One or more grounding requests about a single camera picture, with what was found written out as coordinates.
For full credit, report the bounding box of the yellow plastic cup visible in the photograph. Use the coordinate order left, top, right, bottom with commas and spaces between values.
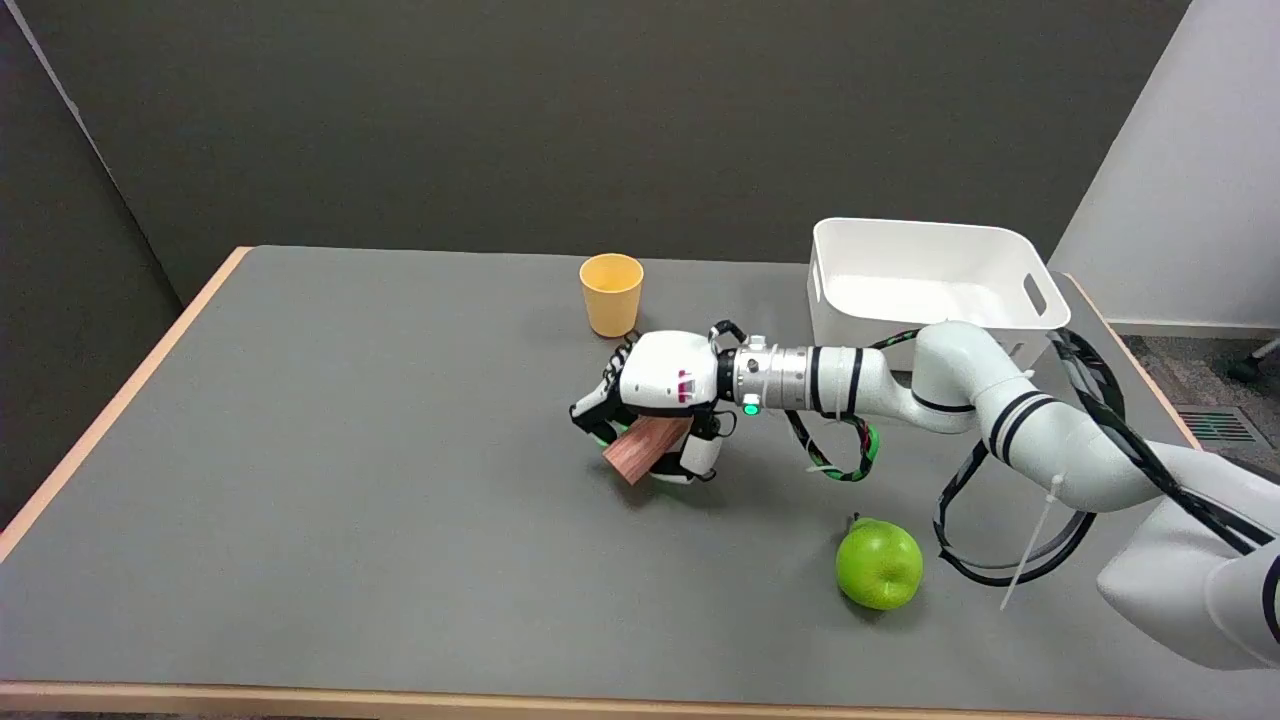
579, 253, 645, 339

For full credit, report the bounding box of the black looping robot cable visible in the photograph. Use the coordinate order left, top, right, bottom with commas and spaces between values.
932, 328, 1277, 588

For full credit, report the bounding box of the black and green wrist cable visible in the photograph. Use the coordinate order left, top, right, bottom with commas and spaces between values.
784, 408, 881, 483

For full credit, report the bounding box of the floor vent grille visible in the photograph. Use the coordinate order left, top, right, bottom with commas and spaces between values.
1176, 404, 1263, 445

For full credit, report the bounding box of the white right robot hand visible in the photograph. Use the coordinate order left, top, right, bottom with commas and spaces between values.
569, 320, 746, 486

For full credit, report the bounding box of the brown wooden cylinder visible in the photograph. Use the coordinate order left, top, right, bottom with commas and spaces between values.
602, 416, 693, 487

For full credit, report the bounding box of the green apple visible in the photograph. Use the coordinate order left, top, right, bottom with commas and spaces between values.
835, 515, 925, 612

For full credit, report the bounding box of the white plastic box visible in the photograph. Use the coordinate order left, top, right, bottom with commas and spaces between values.
806, 217, 1072, 373

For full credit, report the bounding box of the white zip tie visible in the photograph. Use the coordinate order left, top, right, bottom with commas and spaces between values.
1000, 474, 1066, 611

